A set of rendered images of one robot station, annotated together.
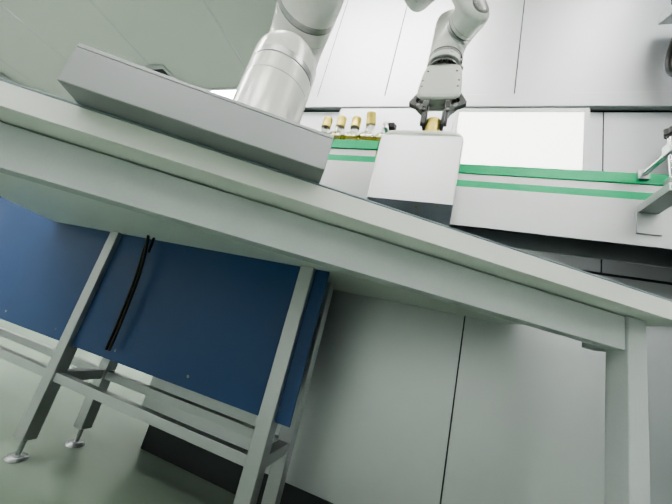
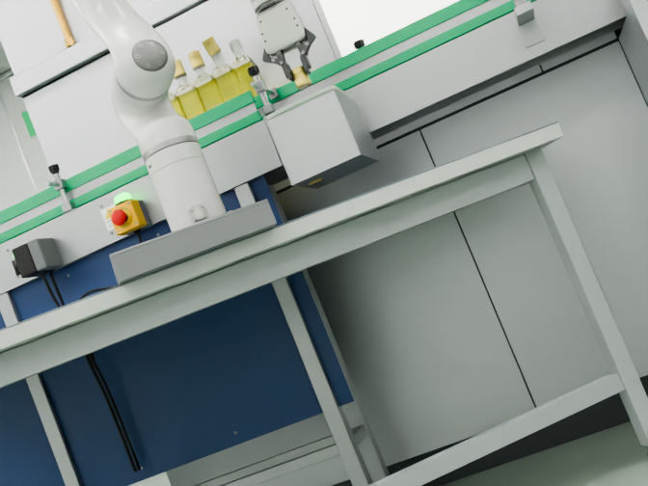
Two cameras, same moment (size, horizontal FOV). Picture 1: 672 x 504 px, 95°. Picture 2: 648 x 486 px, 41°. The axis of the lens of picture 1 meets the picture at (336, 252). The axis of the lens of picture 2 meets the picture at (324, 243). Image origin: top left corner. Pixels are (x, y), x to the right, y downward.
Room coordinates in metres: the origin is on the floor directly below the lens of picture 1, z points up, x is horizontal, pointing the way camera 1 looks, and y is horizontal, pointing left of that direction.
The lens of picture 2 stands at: (-1.34, 0.13, 0.55)
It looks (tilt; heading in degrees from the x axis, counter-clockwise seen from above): 4 degrees up; 355
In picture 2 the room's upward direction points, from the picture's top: 22 degrees counter-clockwise
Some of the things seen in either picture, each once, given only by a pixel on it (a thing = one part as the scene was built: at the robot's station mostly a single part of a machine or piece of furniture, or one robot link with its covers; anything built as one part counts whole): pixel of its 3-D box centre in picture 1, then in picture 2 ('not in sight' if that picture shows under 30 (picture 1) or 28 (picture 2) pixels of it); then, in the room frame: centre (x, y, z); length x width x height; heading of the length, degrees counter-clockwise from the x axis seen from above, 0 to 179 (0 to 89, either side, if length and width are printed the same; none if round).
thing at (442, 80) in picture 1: (440, 85); (280, 26); (0.62, -0.15, 1.20); 0.10 x 0.07 x 0.11; 71
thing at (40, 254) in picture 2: not in sight; (38, 258); (0.97, 0.62, 0.96); 0.08 x 0.08 x 0.08; 70
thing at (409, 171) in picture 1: (416, 199); (328, 143); (0.69, -0.16, 0.92); 0.27 x 0.17 x 0.15; 160
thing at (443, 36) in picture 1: (449, 40); not in sight; (0.61, -0.15, 1.35); 0.09 x 0.08 x 0.13; 15
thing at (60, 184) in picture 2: not in sight; (57, 188); (0.95, 0.51, 1.11); 0.07 x 0.04 x 0.13; 160
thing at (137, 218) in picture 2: not in sight; (129, 218); (0.87, 0.35, 0.96); 0.07 x 0.07 x 0.07; 70
